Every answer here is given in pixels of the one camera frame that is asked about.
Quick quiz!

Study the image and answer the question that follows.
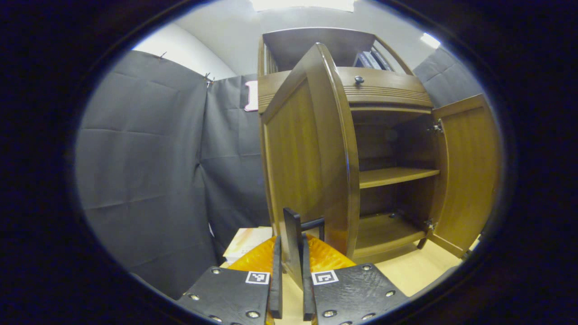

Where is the black backdrop cloth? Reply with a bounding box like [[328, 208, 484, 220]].
[[75, 47, 486, 301]]

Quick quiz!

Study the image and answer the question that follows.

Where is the large rectangular ceiling light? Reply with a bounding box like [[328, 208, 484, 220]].
[[251, 0, 357, 13]]

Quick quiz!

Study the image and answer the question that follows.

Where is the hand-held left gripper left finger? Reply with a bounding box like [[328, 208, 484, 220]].
[[176, 235, 284, 325]]

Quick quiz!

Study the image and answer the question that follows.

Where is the wooden double-door shoe cabinet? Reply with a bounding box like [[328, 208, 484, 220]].
[[257, 27, 502, 265]]

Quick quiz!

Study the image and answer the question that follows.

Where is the wooden shoe cabinet door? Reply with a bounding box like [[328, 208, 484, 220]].
[[260, 42, 361, 262], [427, 94, 502, 259]]

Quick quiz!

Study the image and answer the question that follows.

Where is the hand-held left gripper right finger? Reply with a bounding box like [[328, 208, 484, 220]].
[[302, 234, 411, 325]]

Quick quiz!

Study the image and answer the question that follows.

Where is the wooden cabinet inner shelf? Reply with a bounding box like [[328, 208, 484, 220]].
[[359, 167, 441, 189]]

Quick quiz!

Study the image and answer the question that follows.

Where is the grey book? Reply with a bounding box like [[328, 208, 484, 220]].
[[361, 51, 383, 70]]

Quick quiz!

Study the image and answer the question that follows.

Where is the black door handle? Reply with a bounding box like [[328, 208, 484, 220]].
[[283, 207, 326, 289]]

